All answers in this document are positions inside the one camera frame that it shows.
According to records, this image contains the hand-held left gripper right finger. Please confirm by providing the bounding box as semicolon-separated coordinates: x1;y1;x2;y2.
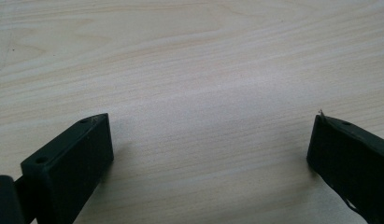
306;112;384;224

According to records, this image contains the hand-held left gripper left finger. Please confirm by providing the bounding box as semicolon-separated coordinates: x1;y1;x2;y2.
20;113;115;224

